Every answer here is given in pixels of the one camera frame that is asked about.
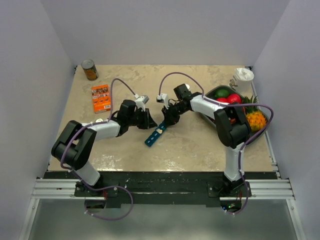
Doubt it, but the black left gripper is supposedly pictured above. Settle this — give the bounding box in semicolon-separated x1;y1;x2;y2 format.
127;108;158;130

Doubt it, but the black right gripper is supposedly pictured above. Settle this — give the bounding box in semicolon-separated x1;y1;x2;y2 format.
162;102;189;128

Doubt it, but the teal weekly pill organizer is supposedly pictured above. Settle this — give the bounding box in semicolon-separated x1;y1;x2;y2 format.
144;121;167;147

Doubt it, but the green pill bottle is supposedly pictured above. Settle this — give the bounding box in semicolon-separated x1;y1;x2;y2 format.
95;118;104;123

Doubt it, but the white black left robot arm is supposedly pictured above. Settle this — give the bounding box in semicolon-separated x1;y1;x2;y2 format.
51;99;158;196

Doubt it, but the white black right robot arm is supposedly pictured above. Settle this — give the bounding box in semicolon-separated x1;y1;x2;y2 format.
156;84;251;197

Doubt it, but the white pills pile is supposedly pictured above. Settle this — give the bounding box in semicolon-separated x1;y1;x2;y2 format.
156;128;163;134

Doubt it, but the grey fruit tray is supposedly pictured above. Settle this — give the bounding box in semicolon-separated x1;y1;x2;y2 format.
200;85;266;145

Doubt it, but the orange cardboard box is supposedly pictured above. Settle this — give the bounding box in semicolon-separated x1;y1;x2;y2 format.
91;84;111;114

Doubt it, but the green apple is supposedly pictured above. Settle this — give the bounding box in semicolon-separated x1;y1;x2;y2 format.
214;88;230;99

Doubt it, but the red apple left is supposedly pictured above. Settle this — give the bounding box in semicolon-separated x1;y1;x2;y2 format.
216;97;229;104

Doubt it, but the red apple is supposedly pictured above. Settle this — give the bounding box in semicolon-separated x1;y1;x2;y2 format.
227;93;242;104
216;97;229;104

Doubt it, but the red apple right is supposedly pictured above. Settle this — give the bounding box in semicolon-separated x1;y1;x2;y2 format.
227;93;242;104

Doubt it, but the white paper cup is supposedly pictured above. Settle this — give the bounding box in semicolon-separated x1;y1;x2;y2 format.
229;67;255;94

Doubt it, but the tin food can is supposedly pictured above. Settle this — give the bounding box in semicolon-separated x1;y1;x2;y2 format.
81;59;99;81

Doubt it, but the small pineapple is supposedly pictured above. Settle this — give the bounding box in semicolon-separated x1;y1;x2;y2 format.
243;105;267;133

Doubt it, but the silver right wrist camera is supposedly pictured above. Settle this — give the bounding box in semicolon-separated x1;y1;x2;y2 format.
156;93;168;105

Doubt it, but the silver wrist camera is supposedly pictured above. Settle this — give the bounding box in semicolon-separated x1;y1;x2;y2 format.
134;94;149;112
156;93;168;105

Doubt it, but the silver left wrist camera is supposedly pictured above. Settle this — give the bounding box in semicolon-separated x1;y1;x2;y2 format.
134;94;149;112

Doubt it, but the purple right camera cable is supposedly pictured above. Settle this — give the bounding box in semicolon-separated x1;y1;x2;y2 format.
156;71;275;176

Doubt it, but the purple camera cable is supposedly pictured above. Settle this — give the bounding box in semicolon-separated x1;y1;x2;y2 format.
156;71;275;176
59;78;141;173

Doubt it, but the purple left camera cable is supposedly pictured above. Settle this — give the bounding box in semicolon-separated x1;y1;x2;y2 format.
59;78;141;173

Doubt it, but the black table edge rail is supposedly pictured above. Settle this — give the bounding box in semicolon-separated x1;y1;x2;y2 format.
34;171;290;211

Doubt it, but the aluminium frame rail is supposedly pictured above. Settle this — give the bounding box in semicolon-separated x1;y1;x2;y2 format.
20;172;306;240

